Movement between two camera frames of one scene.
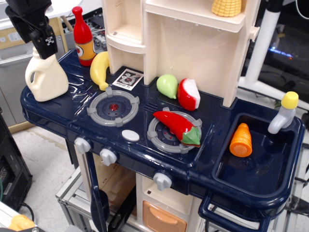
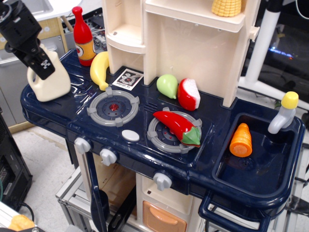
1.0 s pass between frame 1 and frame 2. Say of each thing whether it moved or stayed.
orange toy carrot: stayed
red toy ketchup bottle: stayed
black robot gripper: moved
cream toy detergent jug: stayed
